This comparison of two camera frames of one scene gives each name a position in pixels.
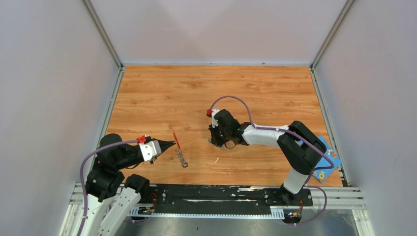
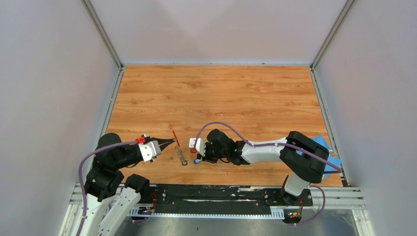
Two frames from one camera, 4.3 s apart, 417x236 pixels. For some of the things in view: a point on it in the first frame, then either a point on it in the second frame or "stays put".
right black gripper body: [220, 135] → [212, 155]
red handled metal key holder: [180, 154] stays put
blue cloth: [322, 174] stays put
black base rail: [223, 199] stays put
